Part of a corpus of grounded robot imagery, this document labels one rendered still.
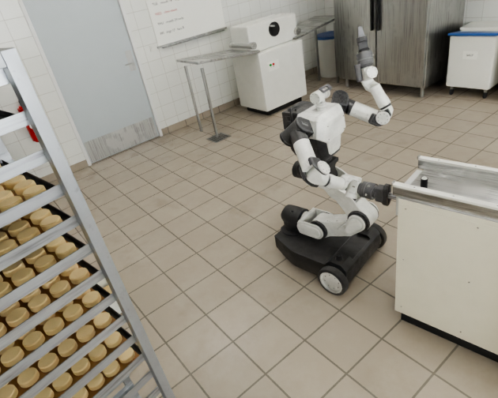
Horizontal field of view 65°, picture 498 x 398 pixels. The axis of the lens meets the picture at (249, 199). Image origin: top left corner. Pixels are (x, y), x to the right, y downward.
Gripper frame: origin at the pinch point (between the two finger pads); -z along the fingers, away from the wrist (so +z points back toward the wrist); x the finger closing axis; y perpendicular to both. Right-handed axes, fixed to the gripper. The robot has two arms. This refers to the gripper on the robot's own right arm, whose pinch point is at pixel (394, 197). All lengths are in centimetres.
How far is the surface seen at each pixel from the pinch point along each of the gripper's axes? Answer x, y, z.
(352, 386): 76, 61, -8
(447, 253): 15.5, 11.9, -30.6
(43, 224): -66, 144, 25
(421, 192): -13.5, 10.9, -16.9
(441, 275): 29.8, 11.9, -29.3
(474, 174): -10.5, -18.2, -30.0
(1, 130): -92, 143, 20
